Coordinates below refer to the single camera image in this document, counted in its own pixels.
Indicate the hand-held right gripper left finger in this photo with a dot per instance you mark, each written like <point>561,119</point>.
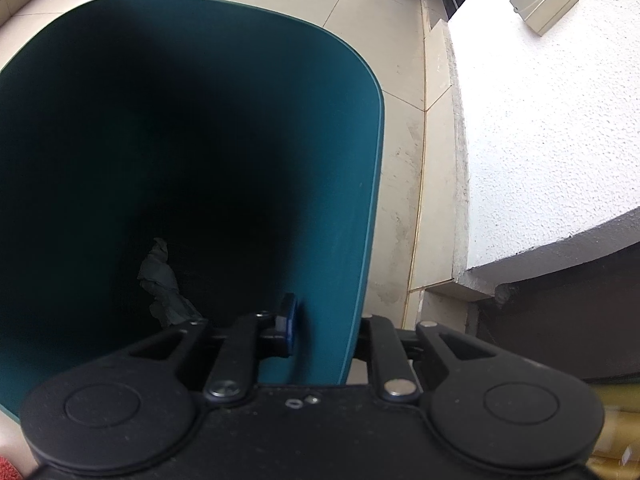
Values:
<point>288,324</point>

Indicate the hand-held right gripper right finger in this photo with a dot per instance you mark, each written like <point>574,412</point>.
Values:
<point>384,355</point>

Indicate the teal plastic trash bin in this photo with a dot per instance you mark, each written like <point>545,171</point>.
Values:
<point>325,160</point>

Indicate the crumpled grey paper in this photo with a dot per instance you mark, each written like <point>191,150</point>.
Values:
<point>162,280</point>

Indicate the yellow packet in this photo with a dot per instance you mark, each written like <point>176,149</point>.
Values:
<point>622,425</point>

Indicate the red mat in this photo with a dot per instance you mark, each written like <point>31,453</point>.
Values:
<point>12,471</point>

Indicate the grey wall socket cover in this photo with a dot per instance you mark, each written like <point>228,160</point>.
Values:
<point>542,2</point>

